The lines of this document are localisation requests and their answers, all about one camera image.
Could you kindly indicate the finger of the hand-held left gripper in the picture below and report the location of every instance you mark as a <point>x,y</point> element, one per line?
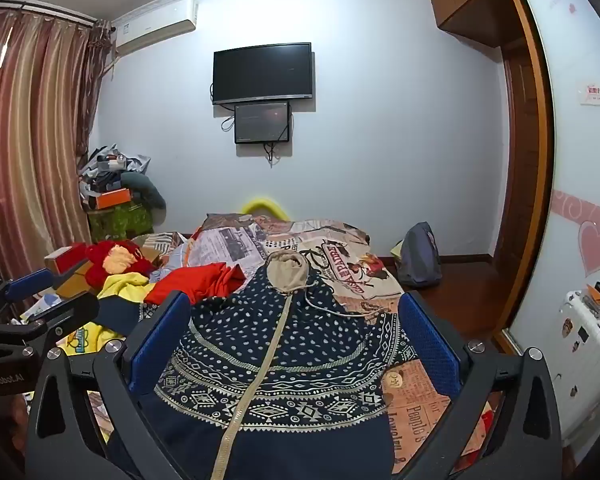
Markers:
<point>29,284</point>
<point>70,312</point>

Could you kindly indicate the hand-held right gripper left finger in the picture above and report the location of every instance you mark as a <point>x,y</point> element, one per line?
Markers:
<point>161,336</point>

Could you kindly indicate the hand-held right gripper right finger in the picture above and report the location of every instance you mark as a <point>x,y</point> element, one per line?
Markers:
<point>430,346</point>

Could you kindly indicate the navy patterned knit sweater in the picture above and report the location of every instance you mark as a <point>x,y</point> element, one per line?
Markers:
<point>280,360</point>

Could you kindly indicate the brown cardboard box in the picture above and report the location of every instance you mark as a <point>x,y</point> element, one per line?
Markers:
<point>67,265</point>

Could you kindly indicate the yellow garment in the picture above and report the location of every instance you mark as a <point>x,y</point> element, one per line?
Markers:
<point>125,286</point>

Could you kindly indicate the red garment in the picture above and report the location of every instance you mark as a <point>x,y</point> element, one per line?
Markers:
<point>195,282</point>

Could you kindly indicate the light blue striped cloth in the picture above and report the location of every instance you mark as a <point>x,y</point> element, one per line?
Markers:
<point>172,259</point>

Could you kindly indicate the grey backpack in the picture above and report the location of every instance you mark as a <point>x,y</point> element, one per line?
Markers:
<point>420,257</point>

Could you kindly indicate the green patterned cloth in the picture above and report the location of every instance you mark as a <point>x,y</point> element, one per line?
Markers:
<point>120,222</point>

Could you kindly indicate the printed bed sheet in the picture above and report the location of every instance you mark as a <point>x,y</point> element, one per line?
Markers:
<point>360,270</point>

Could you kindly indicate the orange box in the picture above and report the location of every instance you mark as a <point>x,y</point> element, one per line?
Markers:
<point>112,198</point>

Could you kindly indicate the pile of clutter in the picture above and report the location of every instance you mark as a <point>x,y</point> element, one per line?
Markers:
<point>102,165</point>

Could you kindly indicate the grey teal cushion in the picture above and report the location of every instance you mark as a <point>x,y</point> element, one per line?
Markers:
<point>147,187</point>

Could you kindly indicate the striped brown curtain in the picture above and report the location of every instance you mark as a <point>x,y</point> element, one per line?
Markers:
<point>30,135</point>

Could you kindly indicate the yellow curved headboard piece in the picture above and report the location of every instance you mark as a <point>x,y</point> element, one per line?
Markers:
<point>262,205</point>

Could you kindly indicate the wooden door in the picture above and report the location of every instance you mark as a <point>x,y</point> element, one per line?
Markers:
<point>522,160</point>

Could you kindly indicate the white air conditioner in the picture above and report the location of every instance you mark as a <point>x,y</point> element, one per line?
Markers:
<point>155,25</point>

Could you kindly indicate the wooden overhead cabinet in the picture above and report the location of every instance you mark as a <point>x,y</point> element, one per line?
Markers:
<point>467,0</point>

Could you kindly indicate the small black wall monitor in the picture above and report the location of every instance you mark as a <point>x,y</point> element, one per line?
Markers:
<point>262,122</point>

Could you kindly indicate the black wall television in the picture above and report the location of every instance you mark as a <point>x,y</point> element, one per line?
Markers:
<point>262,72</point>

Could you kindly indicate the red and white wall sticker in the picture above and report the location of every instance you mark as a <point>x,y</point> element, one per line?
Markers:
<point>593,95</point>

